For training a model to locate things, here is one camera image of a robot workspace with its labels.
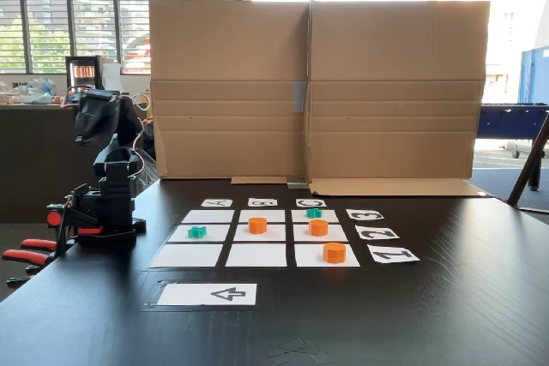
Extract white paper grid square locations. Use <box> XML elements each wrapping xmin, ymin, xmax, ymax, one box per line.
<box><xmin>149</xmin><ymin>243</ymin><xmax>224</xmax><ymax>268</ymax></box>
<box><xmin>233</xmin><ymin>224</ymin><xmax>287</xmax><ymax>242</ymax></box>
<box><xmin>238</xmin><ymin>209</ymin><xmax>287</xmax><ymax>224</ymax></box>
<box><xmin>166</xmin><ymin>224</ymin><xmax>232</xmax><ymax>243</ymax></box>
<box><xmin>182</xmin><ymin>209</ymin><xmax>236</xmax><ymax>224</ymax></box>
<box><xmin>225</xmin><ymin>243</ymin><xmax>288</xmax><ymax>268</ymax></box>
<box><xmin>294</xmin><ymin>243</ymin><xmax>361</xmax><ymax>268</ymax></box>
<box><xmin>293</xmin><ymin>224</ymin><xmax>348</xmax><ymax>243</ymax></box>
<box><xmin>291</xmin><ymin>209</ymin><xmax>340</xmax><ymax>224</ymax></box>

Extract white paper bag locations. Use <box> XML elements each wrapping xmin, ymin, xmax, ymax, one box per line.
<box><xmin>101</xmin><ymin>62</ymin><xmax>125</xmax><ymax>93</ymax></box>

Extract black mini fridge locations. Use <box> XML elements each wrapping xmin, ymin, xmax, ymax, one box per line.
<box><xmin>65</xmin><ymin>55</ymin><xmax>108</xmax><ymax>93</ymax></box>

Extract clear plastic bag pile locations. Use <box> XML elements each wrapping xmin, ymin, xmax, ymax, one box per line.
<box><xmin>19</xmin><ymin>77</ymin><xmax>58</xmax><ymax>105</ymax></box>

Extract dark counter cabinet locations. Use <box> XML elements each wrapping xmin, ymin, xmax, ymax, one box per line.
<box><xmin>0</xmin><ymin>102</ymin><xmax>148</xmax><ymax>224</ymax></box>

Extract window with blinds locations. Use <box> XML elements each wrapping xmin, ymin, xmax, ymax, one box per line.
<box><xmin>0</xmin><ymin>0</ymin><xmax>159</xmax><ymax>75</ymax></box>

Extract brown cardboard screen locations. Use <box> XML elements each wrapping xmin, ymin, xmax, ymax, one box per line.
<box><xmin>148</xmin><ymin>0</ymin><xmax>492</xmax><ymax>198</ymax></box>

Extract white arrow paper sheet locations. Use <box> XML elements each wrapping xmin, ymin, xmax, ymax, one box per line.
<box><xmin>156</xmin><ymin>283</ymin><xmax>257</xmax><ymax>307</ymax></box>

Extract grey tape strip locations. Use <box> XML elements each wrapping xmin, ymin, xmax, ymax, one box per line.
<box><xmin>293</xmin><ymin>81</ymin><xmax>308</xmax><ymax>113</ymax></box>

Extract paper sheet number 3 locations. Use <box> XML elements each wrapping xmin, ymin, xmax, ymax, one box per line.
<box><xmin>345</xmin><ymin>208</ymin><xmax>385</xmax><ymax>221</ymax></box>

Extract paper sheet number 2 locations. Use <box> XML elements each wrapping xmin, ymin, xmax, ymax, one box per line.
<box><xmin>354</xmin><ymin>225</ymin><xmax>401</xmax><ymax>241</ymax></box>

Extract paper sheet number 1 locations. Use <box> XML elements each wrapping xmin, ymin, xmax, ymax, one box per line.
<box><xmin>366</xmin><ymin>244</ymin><xmax>420</xmax><ymax>264</ymax></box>

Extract blue foosball table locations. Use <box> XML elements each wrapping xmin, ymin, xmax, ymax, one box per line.
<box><xmin>476</xmin><ymin>102</ymin><xmax>549</xmax><ymax>159</ymax></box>

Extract brown wooden tripod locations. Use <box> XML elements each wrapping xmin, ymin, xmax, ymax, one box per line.
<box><xmin>505</xmin><ymin>112</ymin><xmax>549</xmax><ymax>213</ymax></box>

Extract blue container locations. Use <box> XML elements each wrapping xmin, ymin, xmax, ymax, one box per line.
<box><xmin>517</xmin><ymin>45</ymin><xmax>549</xmax><ymax>105</ymax></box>

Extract black clamp red handles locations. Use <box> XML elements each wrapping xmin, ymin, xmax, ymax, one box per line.
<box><xmin>2</xmin><ymin>237</ymin><xmax>78</xmax><ymax>288</ymax></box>

